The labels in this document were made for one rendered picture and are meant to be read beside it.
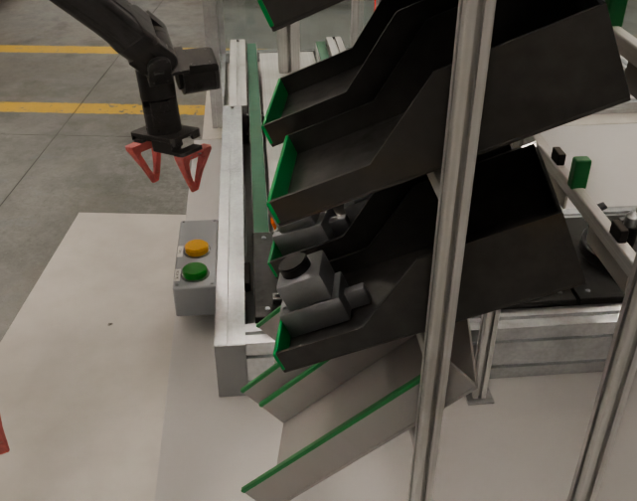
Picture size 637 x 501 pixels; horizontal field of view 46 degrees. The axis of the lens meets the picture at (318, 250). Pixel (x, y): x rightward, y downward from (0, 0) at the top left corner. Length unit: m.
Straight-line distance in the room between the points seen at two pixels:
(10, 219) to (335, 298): 2.87
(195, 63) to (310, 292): 0.60
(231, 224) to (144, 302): 0.21
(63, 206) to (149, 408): 2.42
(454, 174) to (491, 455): 0.62
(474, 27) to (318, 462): 0.47
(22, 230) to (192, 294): 2.22
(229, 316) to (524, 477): 0.48
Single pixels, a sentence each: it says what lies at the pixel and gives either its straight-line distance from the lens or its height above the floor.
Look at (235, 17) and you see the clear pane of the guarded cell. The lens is 2.42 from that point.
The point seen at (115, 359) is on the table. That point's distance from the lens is 1.26.
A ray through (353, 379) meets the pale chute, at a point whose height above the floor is 1.07.
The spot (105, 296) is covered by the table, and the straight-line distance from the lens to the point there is 1.40.
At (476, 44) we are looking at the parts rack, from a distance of 0.52.
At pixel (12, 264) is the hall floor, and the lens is 3.18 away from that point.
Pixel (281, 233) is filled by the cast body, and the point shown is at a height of 1.23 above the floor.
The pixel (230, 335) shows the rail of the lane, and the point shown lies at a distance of 1.12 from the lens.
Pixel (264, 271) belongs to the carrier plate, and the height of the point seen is 0.97.
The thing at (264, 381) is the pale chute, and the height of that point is 1.04.
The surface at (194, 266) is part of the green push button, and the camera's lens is 1.24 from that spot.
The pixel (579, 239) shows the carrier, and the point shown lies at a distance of 1.37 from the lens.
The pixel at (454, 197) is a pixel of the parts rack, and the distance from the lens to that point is 0.56.
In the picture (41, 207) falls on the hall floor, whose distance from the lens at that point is 3.54.
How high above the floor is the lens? 1.67
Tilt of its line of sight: 33 degrees down
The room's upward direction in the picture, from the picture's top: straight up
